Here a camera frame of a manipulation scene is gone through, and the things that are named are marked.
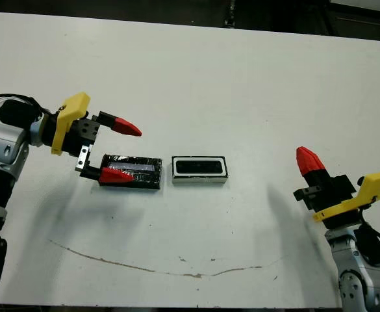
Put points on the black right gripper, yellow mount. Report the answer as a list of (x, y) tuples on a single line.
[(336, 201)]

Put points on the slim black camera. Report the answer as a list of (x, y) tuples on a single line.
[(198, 166)]

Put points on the dark metal post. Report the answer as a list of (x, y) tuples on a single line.
[(231, 13)]

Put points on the white background panel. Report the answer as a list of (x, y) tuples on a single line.
[(365, 4)]

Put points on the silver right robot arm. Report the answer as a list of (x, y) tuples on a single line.
[(349, 260)]

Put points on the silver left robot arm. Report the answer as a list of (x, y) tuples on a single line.
[(1, 143)]

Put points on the glossy black box lid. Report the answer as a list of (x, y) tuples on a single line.
[(144, 175)]

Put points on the black left gripper, yellow mount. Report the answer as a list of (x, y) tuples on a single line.
[(76, 133)]

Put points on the camera box base, white liner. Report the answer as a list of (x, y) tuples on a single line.
[(199, 179)]

